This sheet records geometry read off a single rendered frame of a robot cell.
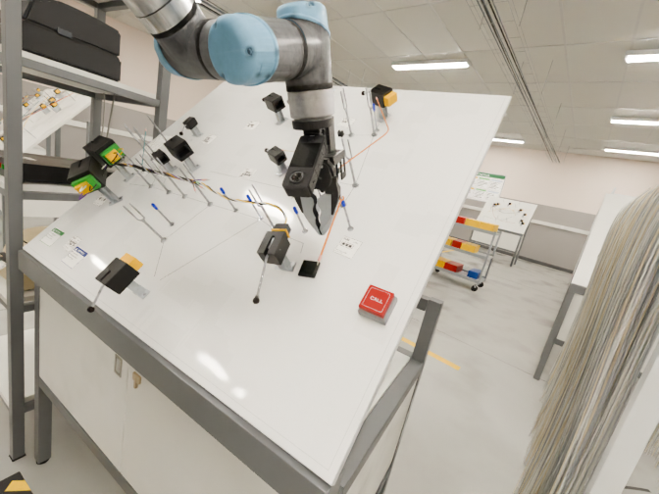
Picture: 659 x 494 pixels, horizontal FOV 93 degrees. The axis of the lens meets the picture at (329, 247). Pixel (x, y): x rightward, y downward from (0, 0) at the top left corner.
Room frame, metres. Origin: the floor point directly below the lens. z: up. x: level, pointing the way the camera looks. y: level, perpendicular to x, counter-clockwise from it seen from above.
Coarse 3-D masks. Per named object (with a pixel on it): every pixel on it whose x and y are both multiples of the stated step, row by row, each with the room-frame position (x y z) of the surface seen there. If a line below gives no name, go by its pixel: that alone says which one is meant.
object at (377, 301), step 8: (368, 288) 0.56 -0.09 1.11; (376, 288) 0.56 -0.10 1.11; (368, 296) 0.55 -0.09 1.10; (376, 296) 0.55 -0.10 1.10; (384, 296) 0.54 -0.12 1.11; (392, 296) 0.54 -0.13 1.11; (360, 304) 0.54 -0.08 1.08; (368, 304) 0.54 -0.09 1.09; (376, 304) 0.54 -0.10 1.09; (384, 304) 0.53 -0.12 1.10; (368, 312) 0.54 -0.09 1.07; (376, 312) 0.52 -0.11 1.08; (384, 312) 0.52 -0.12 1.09
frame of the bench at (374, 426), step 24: (408, 384) 0.76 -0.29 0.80; (48, 408) 0.97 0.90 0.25; (384, 408) 0.65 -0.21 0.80; (408, 408) 0.89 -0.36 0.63; (48, 432) 0.97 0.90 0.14; (360, 432) 0.56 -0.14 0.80; (48, 456) 0.97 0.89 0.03; (96, 456) 0.74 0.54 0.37; (360, 456) 0.50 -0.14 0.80; (120, 480) 0.68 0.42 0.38; (384, 480) 0.84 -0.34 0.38
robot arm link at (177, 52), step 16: (128, 0) 0.42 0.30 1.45; (144, 0) 0.42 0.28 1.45; (160, 0) 0.43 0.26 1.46; (176, 0) 0.44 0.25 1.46; (192, 0) 0.47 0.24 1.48; (144, 16) 0.44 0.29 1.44; (160, 16) 0.44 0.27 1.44; (176, 16) 0.44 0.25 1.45; (192, 16) 0.46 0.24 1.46; (160, 32) 0.45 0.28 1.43; (176, 32) 0.45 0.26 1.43; (192, 32) 0.46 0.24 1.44; (160, 48) 0.50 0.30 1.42; (176, 48) 0.47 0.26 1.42; (192, 48) 0.46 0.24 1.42; (176, 64) 0.50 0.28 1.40; (192, 64) 0.48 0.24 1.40
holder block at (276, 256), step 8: (272, 232) 0.64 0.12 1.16; (280, 232) 0.64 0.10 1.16; (264, 240) 0.63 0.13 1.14; (280, 240) 0.62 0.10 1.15; (264, 248) 0.61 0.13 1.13; (272, 248) 0.61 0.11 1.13; (280, 248) 0.62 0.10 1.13; (264, 256) 0.61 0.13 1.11; (272, 256) 0.60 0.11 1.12; (280, 256) 0.62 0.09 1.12; (280, 264) 0.62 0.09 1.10
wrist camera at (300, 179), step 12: (300, 144) 0.54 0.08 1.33; (312, 144) 0.53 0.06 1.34; (324, 144) 0.54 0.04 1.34; (300, 156) 0.52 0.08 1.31; (312, 156) 0.52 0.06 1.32; (324, 156) 0.54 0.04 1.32; (288, 168) 0.51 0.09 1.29; (300, 168) 0.50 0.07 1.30; (312, 168) 0.50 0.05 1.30; (288, 180) 0.48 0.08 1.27; (300, 180) 0.48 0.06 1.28; (312, 180) 0.49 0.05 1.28; (288, 192) 0.49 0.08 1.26; (300, 192) 0.48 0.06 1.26; (312, 192) 0.49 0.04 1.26
